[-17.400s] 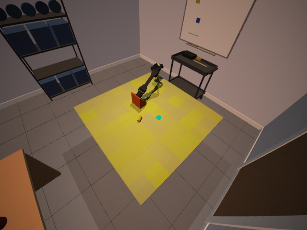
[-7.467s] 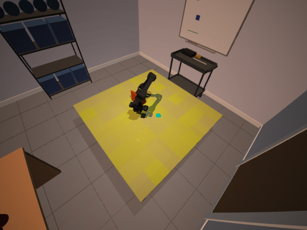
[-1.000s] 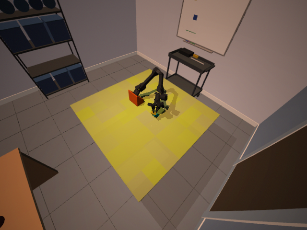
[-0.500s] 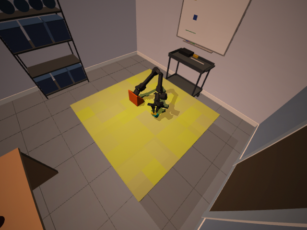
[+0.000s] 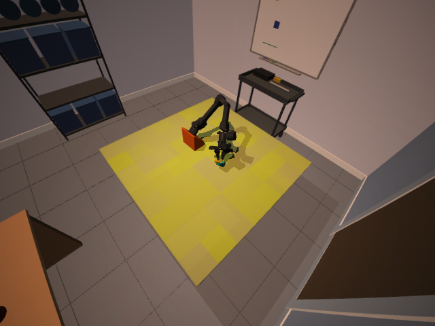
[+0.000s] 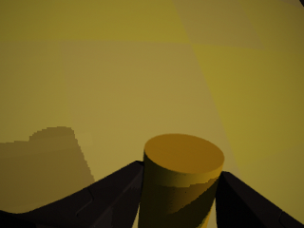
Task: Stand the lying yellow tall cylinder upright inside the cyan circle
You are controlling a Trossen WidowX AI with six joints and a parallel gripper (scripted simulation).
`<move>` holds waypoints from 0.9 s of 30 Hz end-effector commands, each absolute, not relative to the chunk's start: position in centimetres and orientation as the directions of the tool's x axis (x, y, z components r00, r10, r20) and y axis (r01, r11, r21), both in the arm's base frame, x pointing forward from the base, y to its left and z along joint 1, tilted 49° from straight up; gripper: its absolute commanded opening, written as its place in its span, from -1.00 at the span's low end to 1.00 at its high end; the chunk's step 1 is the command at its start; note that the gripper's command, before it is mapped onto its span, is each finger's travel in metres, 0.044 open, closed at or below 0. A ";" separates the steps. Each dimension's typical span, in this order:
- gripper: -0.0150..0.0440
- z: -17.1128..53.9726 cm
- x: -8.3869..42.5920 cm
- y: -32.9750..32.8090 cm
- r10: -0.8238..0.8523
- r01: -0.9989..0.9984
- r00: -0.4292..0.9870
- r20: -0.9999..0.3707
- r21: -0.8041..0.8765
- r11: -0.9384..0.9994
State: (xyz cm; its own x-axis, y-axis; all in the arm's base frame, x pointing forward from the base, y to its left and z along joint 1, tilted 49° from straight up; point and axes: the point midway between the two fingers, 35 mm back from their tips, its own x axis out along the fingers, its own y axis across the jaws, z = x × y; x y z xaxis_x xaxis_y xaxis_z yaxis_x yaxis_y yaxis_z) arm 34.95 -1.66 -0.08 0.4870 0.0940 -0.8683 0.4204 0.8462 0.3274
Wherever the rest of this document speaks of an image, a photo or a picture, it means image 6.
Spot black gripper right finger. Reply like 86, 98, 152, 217
214, 171, 304, 228

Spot yellow cylinder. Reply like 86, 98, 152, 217
137, 133, 224, 228

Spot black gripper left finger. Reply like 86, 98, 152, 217
0, 161, 144, 228

